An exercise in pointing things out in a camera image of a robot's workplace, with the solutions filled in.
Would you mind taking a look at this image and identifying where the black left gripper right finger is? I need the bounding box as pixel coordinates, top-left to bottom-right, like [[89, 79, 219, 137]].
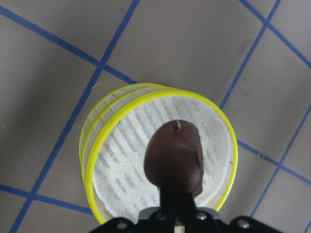
[[182, 194, 220, 233]]

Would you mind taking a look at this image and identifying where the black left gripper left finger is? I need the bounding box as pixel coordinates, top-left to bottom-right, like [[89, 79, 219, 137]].
[[148, 188, 176, 233]]

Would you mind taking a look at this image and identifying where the brown red bun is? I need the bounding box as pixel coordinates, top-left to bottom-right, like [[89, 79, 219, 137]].
[[144, 120, 204, 197]]

